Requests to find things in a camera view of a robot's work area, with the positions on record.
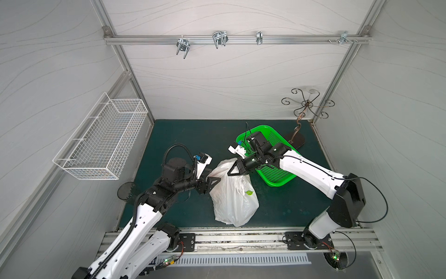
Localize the green plastic basket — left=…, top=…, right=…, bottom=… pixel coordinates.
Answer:
left=228, top=125, right=296, bottom=187

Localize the white plastic bag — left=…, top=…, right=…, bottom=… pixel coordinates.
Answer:
left=208, top=158, right=259, bottom=227

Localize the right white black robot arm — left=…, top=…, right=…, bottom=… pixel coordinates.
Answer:
left=228, top=132, right=366, bottom=249

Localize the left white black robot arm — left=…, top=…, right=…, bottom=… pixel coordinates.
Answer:
left=72, top=153, right=219, bottom=279

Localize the bronze ornate hook stand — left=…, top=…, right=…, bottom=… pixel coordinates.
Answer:
left=281, top=88, right=336, bottom=149

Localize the dark green table mat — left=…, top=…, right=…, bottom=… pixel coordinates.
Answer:
left=134, top=120, right=331, bottom=227

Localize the white vented strip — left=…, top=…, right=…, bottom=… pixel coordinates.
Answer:
left=173, top=252, right=311, bottom=267

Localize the metal loop hook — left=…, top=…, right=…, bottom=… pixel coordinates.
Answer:
left=212, top=31, right=228, bottom=49

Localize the left metal clamp hook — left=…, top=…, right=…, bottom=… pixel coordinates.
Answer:
left=176, top=37, right=190, bottom=59

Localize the right thin black cable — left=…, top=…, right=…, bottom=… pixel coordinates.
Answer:
left=243, top=121, right=389, bottom=269

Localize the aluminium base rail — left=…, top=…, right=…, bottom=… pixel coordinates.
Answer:
left=97, top=227, right=383, bottom=257

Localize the white wire basket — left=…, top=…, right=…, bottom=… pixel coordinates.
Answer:
left=52, top=93, right=148, bottom=180

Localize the small metal bracket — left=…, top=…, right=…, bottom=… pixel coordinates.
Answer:
left=256, top=31, right=263, bottom=45

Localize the horizontal aluminium rail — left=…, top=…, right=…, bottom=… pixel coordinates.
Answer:
left=105, top=34, right=372, bottom=45

